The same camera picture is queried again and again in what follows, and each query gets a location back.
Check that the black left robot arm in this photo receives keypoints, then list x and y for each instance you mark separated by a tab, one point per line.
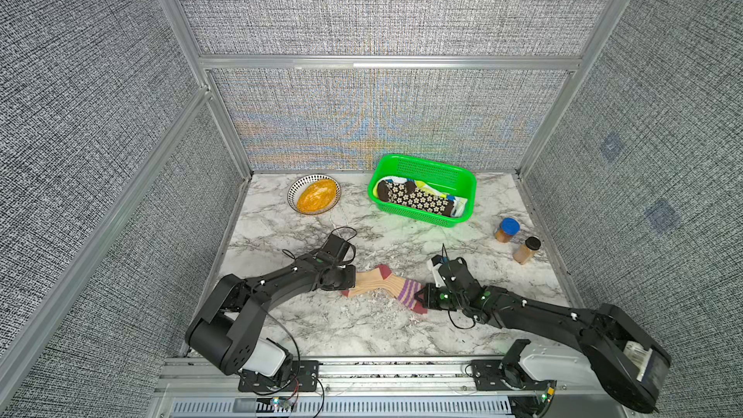
227	327

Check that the pink tan striped sock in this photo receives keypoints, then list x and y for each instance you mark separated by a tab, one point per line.
399	288

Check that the jar with black lid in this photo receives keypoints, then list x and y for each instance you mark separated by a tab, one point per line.
531	246

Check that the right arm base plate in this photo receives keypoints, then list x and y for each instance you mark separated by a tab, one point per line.
494	375

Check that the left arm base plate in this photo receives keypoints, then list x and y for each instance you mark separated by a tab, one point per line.
298	376

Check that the dark floral sock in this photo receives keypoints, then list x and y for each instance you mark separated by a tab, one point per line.
410	194

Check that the green plastic basket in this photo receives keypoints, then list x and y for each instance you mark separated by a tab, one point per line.
443	177

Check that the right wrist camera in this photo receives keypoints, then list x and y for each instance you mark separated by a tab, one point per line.
434	267

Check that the patterned bowl with orange food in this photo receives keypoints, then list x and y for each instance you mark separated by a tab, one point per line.
314	194

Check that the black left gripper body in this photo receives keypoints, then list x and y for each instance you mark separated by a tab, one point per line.
343	278

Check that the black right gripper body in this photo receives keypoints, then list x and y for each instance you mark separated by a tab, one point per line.
439	299

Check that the white sock yellow dots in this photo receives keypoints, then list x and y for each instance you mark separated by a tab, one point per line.
460	201

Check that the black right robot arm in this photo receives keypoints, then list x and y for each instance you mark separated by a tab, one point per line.
628	363

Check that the aluminium front rail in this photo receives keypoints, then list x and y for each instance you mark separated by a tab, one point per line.
342	377

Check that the jar with blue lid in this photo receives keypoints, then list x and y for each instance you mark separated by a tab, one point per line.
507	230

